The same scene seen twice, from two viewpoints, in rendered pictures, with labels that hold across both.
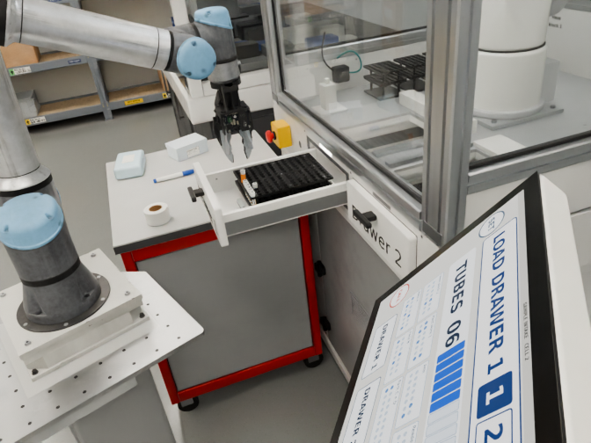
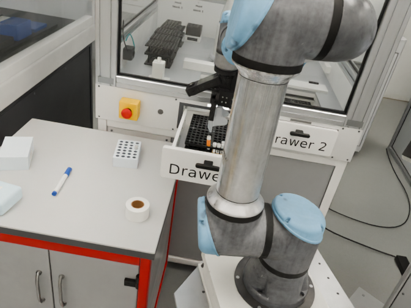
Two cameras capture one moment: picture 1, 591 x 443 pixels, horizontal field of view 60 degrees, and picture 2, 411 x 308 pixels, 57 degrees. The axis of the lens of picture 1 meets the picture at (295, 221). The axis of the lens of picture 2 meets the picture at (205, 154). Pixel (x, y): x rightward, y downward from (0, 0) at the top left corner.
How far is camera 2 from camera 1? 1.47 m
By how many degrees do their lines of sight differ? 61
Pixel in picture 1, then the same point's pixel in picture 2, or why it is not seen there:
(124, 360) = (323, 282)
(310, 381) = (167, 287)
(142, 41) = not seen: hidden behind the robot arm
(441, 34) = (393, 29)
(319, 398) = not seen: hidden behind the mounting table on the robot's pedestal
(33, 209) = (304, 205)
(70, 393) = not seen: outside the picture
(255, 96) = (14, 85)
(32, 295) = (302, 282)
